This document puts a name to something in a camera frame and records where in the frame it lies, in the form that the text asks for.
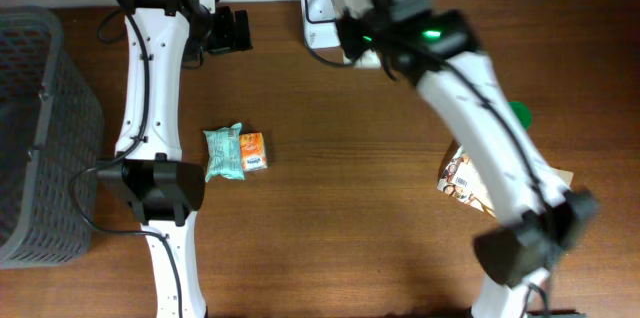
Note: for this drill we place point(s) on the green lid jar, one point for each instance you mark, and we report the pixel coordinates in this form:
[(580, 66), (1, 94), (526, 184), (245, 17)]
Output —
[(523, 113)]

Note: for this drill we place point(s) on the brown grain bag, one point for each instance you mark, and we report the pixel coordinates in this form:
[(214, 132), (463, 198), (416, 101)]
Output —
[(461, 180)]

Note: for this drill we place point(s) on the teal snack packet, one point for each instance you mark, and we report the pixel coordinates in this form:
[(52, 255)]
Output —
[(224, 153)]

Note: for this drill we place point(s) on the grey plastic basket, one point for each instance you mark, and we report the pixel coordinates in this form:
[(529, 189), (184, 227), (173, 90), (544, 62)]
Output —
[(52, 127)]

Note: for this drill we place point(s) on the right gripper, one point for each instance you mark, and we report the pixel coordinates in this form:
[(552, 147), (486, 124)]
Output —
[(351, 38)]

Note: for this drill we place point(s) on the orange tissue pack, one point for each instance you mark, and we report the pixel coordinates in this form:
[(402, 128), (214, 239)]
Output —
[(253, 152)]

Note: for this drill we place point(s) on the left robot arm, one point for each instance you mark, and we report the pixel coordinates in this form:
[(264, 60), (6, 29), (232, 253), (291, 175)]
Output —
[(164, 192)]

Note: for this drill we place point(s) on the white barcode scanner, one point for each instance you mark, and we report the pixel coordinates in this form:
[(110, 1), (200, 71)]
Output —
[(319, 28)]

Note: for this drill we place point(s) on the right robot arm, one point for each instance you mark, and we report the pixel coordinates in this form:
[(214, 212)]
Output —
[(539, 216)]

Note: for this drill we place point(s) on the white cream tube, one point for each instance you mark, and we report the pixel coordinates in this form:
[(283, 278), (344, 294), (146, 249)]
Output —
[(368, 60)]

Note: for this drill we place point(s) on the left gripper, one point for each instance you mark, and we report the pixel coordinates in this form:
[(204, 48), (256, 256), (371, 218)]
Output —
[(240, 30)]

